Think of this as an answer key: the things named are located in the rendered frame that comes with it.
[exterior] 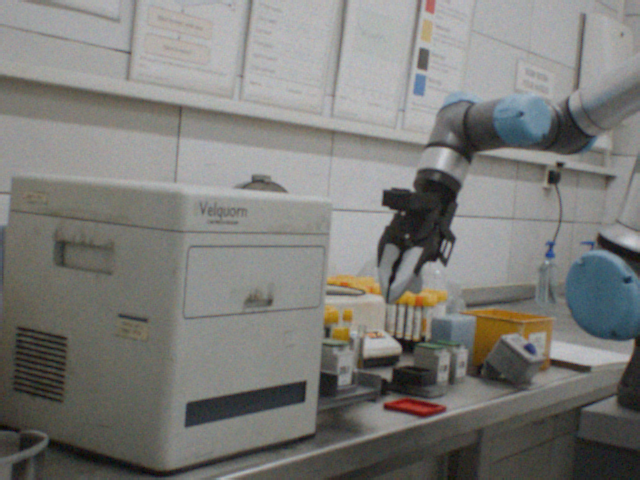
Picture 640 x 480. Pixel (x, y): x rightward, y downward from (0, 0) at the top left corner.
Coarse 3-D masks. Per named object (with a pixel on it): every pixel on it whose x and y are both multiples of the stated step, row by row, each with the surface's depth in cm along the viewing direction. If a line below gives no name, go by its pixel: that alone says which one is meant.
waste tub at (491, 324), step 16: (480, 320) 194; (496, 320) 192; (512, 320) 190; (528, 320) 202; (544, 320) 196; (480, 336) 194; (496, 336) 192; (528, 336) 191; (544, 336) 197; (480, 352) 194; (544, 352) 197; (544, 368) 198
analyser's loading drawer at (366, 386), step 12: (324, 372) 138; (360, 372) 146; (324, 384) 138; (336, 384) 137; (360, 384) 146; (372, 384) 145; (324, 396) 137; (336, 396) 137; (348, 396) 138; (360, 396) 141; (372, 396) 144; (324, 408) 135
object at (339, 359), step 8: (328, 352) 138; (336, 352) 138; (344, 352) 139; (352, 352) 140; (328, 360) 138; (336, 360) 137; (344, 360) 139; (352, 360) 140; (328, 368) 138; (336, 368) 137; (344, 368) 139; (352, 368) 141; (344, 376) 139; (344, 384) 139
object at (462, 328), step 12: (432, 324) 184; (444, 324) 183; (456, 324) 183; (468, 324) 187; (432, 336) 184; (444, 336) 183; (456, 336) 184; (468, 336) 188; (468, 348) 189; (468, 360) 189; (468, 372) 186
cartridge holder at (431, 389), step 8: (392, 368) 166; (400, 368) 167; (408, 368) 169; (416, 368) 168; (424, 368) 168; (392, 376) 166; (400, 376) 165; (408, 376) 164; (416, 376) 163; (424, 376) 163; (432, 376) 165; (392, 384) 165; (400, 384) 165; (408, 384) 164; (416, 384) 163; (424, 384) 163; (432, 384) 166; (408, 392) 164; (416, 392) 163; (424, 392) 162; (432, 392) 162; (440, 392) 164
